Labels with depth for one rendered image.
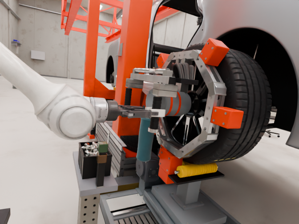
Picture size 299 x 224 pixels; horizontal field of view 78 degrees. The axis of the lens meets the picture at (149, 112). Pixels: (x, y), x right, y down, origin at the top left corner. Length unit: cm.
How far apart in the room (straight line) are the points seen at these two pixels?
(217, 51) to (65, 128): 66
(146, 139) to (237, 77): 57
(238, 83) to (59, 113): 67
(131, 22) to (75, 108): 102
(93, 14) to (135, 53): 205
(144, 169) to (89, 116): 98
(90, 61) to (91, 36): 38
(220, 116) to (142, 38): 84
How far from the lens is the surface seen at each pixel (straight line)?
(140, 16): 141
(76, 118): 43
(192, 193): 127
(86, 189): 93
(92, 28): 329
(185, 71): 79
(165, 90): 74
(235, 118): 77
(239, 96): 84
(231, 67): 88
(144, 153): 110
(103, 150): 85
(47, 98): 47
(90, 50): 323
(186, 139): 110
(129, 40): 135
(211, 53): 85
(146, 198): 145
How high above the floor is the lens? 96
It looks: 10 degrees down
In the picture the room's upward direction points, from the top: 7 degrees clockwise
